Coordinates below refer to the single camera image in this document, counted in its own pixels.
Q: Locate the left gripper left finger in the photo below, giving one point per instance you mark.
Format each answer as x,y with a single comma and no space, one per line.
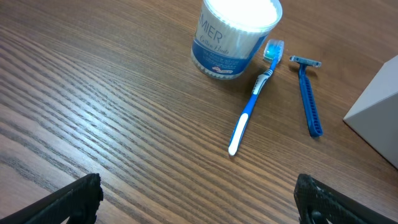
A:
77,203

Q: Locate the blue disposable razor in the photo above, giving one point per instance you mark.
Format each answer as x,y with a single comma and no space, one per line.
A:
313,121

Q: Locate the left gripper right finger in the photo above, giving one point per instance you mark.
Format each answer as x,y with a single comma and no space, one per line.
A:
319,203

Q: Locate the cotton bud tub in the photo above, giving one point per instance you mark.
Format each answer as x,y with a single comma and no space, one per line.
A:
230,32

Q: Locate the blue white toothbrush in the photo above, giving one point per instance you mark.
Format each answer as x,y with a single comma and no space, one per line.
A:
272,53

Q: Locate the white cardboard box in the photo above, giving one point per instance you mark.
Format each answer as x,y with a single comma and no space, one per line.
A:
374,114

